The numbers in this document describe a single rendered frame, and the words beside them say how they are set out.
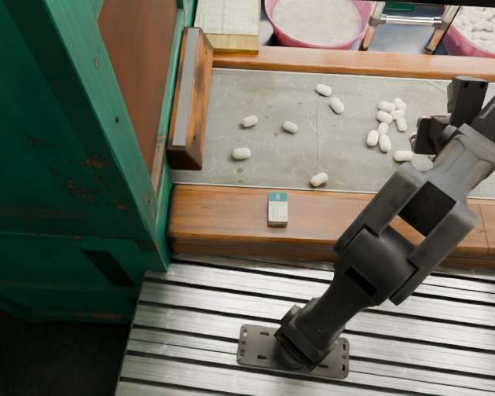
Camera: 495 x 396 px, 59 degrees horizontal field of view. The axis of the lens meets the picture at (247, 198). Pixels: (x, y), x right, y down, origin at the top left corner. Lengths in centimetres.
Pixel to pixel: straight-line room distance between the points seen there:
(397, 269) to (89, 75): 35
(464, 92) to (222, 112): 47
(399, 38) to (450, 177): 79
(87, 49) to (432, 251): 37
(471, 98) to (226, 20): 57
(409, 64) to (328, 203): 41
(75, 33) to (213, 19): 72
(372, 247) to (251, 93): 59
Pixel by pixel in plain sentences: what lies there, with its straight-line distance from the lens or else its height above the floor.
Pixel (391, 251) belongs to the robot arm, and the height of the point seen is 108.
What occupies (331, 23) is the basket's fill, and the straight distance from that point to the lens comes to 117.
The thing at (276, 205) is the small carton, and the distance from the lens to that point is 79.
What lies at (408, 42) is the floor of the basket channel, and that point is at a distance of 127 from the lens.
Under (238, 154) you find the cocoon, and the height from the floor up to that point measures 76.
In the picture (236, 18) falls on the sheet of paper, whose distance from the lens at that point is 109.
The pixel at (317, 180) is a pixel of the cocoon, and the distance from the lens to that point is 86.
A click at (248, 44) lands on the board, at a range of 103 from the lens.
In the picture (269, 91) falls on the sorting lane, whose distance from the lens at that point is 99.
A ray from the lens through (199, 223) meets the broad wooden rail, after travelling 80.
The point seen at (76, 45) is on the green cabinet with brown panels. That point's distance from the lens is 39.
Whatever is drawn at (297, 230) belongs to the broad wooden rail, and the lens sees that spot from 80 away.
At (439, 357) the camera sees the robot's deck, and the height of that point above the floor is 67.
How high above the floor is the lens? 150
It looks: 64 degrees down
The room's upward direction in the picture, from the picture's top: 4 degrees clockwise
